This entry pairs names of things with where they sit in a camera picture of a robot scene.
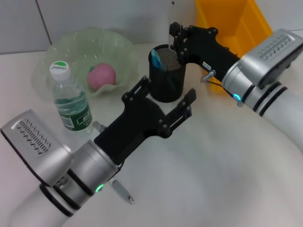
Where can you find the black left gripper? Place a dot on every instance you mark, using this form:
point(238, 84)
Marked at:
point(137, 123)

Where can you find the black mesh pen holder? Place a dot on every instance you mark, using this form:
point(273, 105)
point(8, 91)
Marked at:
point(165, 89)

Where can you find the pink peach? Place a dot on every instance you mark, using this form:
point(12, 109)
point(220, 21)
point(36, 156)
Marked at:
point(101, 75)

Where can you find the blue scissors with cover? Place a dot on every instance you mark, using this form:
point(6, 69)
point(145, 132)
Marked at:
point(156, 59)

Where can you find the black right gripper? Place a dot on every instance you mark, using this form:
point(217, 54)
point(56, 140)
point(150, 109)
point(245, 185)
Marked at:
point(206, 49)

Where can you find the yellow plastic bin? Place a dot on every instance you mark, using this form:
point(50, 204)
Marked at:
point(236, 23)

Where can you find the clear bottle with green label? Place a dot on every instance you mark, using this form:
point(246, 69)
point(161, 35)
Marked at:
point(71, 104)

